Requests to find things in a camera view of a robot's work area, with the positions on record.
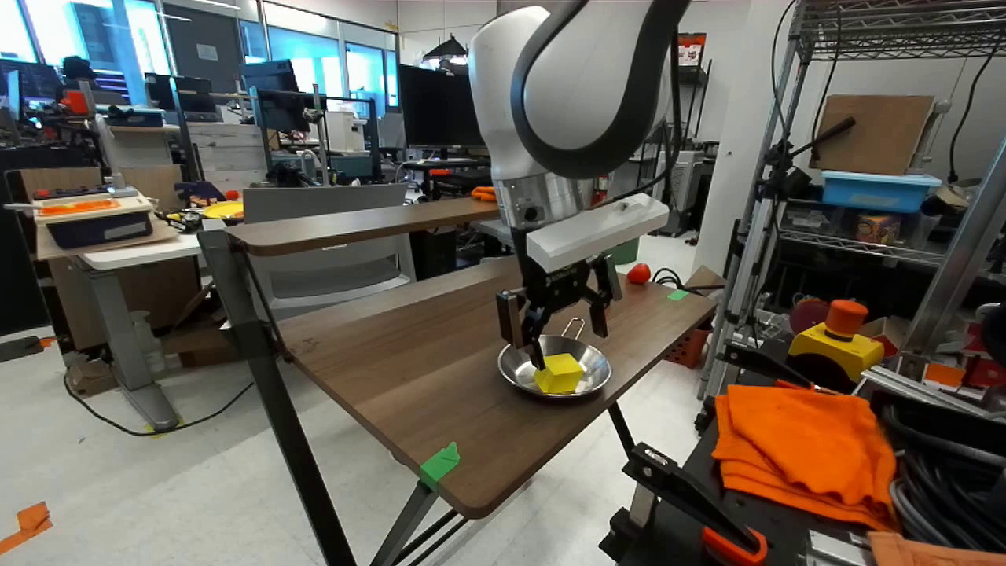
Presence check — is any yellow block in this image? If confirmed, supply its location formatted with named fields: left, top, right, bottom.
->
left=535, top=353, right=585, bottom=397

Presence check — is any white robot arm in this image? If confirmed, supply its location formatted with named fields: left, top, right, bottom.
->
left=469, top=0, right=688, bottom=364

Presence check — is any red ball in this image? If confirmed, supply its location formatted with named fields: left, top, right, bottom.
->
left=627, top=264, right=650, bottom=285

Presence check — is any orange cloth on shelf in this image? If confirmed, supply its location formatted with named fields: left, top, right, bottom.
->
left=469, top=186, right=498, bottom=204

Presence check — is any orange clamp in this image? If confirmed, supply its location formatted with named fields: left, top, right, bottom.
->
left=624, top=442, right=771, bottom=566

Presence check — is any black computer monitor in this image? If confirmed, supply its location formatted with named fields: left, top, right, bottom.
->
left=401, top=67, right=482, bottom=144

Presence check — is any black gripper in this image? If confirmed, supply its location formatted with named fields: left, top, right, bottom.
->
left=498, top=253, right=620, bottom=368

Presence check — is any yellow emergency stop button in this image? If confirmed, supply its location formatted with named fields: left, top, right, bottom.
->
left=790, top=299, right=885, bottom=379

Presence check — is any silver metal pan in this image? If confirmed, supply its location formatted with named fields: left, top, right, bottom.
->
left=498, top=336, right=614, bottom=398

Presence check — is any blue plastic bin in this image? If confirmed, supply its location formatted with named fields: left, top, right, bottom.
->
left=820, top=168, right=940, bottom=212

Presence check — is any orange folded cloth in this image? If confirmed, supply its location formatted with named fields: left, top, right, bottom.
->
left=713, top=384, right=898, bottom=531

